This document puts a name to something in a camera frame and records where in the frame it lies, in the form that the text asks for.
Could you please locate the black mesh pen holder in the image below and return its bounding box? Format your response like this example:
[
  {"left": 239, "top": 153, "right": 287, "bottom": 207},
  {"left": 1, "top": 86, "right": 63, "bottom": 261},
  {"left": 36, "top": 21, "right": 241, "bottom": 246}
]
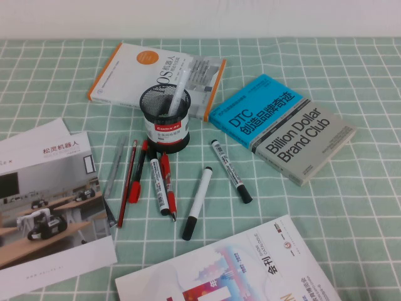
[{"left": 139, "top": 87, "right": 191, "bottom": 155}]

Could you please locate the translucent white pen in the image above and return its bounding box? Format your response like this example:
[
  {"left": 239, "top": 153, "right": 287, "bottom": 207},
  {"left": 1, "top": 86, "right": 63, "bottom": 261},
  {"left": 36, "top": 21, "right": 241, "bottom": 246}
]
[{"left": 168, "top": 69, "right": 189, "bottom": 117}]

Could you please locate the white show catalogue magazine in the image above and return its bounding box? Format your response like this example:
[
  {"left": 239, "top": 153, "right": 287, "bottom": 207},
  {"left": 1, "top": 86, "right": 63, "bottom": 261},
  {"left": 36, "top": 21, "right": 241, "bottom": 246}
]
[{"left": 114, "top": 214, "right": 342, "bottom": 301}]

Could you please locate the red retractable gel pen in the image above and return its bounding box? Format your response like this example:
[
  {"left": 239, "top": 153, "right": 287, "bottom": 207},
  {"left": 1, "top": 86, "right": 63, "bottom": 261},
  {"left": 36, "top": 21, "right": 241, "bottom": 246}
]
[{"left": 159, "top": 152, "right": 178, "bottom": 223}]

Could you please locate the labelled black white marker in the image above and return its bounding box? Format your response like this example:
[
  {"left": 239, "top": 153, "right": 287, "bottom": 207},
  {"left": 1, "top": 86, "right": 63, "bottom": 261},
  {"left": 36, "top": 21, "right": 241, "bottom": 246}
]
[
  {"left": 210, "top": 139, "right": 253, "bottom": 204},
  {"left": 147, "top": 147, "right": 170, "bottom": 216}
]

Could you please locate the red pencil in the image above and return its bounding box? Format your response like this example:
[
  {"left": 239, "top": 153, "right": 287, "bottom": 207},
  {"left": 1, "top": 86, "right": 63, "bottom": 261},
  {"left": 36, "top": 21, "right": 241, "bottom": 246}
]
[{"left": 116, "top": 139, "right": 138, "bottom": 229}]

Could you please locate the white ROS book orange edge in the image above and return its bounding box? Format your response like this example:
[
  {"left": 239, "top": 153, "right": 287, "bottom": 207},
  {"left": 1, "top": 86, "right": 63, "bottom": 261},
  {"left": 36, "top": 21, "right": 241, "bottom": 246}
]
[{"left": 87, "top": 42, "right": 227, "bottom": 122}]

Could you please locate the AgileX brochure with robot photo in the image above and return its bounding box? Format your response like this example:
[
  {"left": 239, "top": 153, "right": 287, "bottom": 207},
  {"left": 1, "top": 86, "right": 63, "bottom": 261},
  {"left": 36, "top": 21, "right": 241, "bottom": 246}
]
[{"left": 0, "top": 130, "right": 118, "bottom": 297}]

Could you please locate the red black fineliner pen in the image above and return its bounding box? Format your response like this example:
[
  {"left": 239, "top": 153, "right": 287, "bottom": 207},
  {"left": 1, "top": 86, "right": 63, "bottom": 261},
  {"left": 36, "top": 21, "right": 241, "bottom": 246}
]
[{"left": 127, "top": 139, "right": 148, "bottom": 204}]

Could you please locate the blue grey Billion Dollar book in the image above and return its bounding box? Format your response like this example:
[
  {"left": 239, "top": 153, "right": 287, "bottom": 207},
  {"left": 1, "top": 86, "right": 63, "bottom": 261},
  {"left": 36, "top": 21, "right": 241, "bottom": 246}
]
[{"left": 208, "top": 73, "right": 358, "bottom": 187}]

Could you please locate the white AgileX brochure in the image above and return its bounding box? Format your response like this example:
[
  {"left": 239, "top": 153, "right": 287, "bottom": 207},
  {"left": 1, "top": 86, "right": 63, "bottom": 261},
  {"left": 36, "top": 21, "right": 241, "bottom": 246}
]
[{"left": 0, "top": 117, "right": 72, "bottom": 150}]

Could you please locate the green checkered tablecloth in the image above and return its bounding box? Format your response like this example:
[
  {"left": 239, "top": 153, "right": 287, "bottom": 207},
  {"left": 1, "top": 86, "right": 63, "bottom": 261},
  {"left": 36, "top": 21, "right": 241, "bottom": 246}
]
[{"left": 0, "top": 37, "right": 401, "bottom": 301}]

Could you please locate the grey pen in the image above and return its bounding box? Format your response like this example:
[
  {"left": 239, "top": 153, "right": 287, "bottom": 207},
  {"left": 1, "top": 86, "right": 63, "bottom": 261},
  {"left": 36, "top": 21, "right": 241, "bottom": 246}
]
[{"left": 102, "top": 135, "right": 127, "bottom": 199}]

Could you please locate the plain white marker black cap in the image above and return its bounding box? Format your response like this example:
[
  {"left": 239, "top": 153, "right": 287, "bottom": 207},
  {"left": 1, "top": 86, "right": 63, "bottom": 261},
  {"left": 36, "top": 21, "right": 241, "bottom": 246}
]
[{"left": 182, "top": 166, "right": 214, "bottom": 241}]

